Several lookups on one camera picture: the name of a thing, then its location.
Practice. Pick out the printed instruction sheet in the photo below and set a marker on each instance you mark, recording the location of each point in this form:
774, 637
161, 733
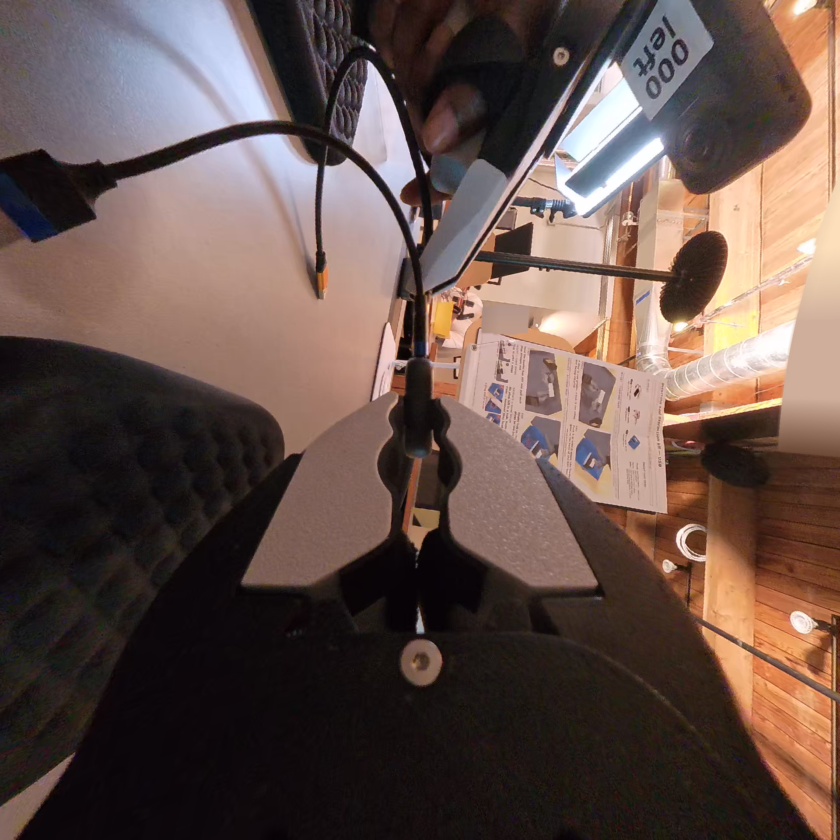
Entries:
577, 426

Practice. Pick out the silver ventilation duct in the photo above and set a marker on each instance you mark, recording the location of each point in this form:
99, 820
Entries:
722, 364

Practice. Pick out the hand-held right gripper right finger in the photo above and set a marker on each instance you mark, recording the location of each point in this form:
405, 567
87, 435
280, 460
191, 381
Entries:
512, 518

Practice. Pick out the black quilted pad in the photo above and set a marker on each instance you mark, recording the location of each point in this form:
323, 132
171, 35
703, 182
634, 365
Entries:
98, 492
308, 79

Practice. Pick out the person's left hand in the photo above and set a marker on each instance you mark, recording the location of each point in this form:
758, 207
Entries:
453, 121

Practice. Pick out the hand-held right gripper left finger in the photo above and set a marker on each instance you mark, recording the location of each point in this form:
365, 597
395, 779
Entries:
328, 512

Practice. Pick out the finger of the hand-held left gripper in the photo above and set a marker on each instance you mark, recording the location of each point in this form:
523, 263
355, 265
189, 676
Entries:
459, 223

